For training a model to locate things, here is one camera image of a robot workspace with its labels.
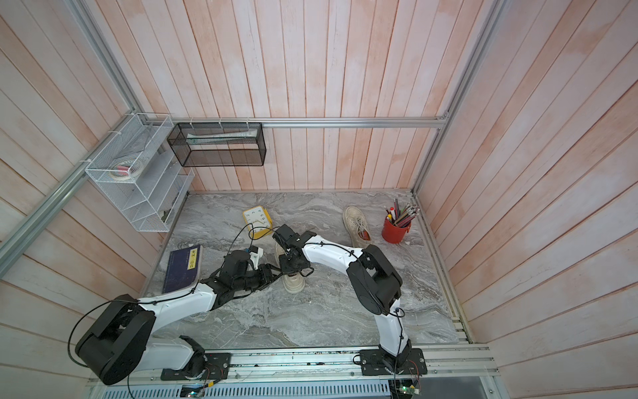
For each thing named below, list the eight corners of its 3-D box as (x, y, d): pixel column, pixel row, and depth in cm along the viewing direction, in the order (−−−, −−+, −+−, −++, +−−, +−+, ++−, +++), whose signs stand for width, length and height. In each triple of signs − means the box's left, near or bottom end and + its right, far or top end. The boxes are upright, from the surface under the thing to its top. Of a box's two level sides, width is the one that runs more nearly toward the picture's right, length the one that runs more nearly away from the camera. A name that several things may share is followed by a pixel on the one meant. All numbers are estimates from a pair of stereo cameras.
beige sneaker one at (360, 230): (354, 251, 102) (356, 240, 95) (343, 216, 113) (344, 204, 107) (370, 248, 102) (374, 237, 96) (357, 214, 114) (360, 202, 108)
